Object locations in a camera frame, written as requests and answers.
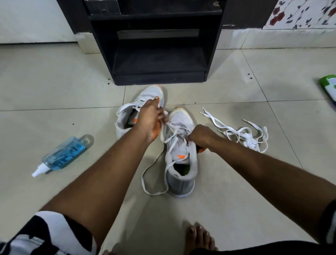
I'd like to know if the black open shelf box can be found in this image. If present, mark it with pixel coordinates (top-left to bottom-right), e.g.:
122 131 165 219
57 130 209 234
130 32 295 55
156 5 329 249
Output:
84 0 227 86

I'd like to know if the blue transparent bottle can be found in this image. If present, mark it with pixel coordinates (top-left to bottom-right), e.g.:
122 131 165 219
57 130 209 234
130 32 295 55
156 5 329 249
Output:
32 134 95 178

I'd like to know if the person's right hand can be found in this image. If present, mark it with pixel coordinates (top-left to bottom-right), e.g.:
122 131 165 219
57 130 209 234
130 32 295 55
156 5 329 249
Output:
187 124 221 154

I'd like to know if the person's right foot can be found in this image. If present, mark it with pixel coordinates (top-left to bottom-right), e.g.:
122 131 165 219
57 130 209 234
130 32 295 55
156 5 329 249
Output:
183 222 219 255

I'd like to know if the person's left hand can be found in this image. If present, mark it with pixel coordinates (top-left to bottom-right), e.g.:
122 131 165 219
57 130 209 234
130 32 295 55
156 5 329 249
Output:
135 96 168 144

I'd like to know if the clear plastic box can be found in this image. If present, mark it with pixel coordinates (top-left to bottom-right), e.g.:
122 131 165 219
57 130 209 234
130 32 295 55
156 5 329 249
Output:
84 0 121 16

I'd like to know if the white floral patterned sheet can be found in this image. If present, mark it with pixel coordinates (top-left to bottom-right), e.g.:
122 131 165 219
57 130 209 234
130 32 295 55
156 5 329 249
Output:
263 0 336 30

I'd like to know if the zebra striped garment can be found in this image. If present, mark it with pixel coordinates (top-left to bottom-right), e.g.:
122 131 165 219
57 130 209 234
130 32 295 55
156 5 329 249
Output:
0 198 336 255

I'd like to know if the green blue white bottle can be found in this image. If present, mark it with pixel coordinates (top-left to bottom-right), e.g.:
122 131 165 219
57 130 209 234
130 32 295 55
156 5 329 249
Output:
319 75 336 103

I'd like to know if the person's right forearm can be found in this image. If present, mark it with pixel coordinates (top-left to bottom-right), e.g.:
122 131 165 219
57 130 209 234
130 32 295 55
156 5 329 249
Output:
210 138 336 241

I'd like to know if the person's left forearm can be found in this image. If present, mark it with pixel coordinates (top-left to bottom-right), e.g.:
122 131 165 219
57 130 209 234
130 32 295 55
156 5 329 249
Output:
41 125 153 249

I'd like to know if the dark brown wooden cabinet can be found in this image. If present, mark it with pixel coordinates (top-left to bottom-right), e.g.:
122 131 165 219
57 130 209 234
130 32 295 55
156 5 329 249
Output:
56 0 279 34

